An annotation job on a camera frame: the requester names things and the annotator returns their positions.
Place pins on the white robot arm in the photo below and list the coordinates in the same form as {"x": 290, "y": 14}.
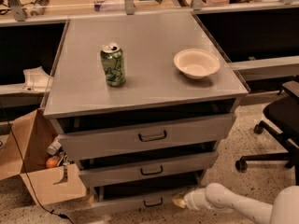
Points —
{"x": 215, "y": 196}

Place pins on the black white handheld device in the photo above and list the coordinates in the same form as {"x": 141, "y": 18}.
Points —
{"x": 39, "y": 7}

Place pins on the grey bottom drawer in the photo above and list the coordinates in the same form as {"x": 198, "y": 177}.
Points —
{"x": 144, "y": 193}

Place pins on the grey drawer cabinet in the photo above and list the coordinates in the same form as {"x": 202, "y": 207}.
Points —
{"x": 154, "y": 91}

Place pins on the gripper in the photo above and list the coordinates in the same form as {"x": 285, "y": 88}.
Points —
{"x": 190, "y": 200}

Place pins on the black office chair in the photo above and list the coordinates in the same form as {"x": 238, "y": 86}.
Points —
{"x": 284, "y": 113}

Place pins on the white bracket on shelf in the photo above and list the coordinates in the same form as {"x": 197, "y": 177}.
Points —
{"x": 36, "y": 80}

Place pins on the brown cardboard box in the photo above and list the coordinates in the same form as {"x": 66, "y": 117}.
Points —
{"x": 25, "y": 154}

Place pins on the orange fruit in box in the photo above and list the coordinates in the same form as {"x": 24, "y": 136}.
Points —
{"x": 52, "y": 162}

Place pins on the grey top drawer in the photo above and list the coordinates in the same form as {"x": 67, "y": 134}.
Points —
{"x": 143, "y": 137}

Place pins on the white bowl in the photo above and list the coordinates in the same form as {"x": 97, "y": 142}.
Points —
{"x": 196, "y": 63}

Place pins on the white bottle in box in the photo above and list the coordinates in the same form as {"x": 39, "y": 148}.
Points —
{"x": 54, "y": 147}

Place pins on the grey drawer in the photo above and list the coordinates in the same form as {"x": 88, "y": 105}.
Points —
{"x": 143, "y": 137}
{"x": 144, "y": 193}
{"x": 147, "y": 169}

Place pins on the grey middle drawer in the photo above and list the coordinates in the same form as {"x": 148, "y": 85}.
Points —
{"x": 147, "y": 169}

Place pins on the green soda can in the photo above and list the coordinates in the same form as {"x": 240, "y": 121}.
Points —
{"x": 113, "y": 64}

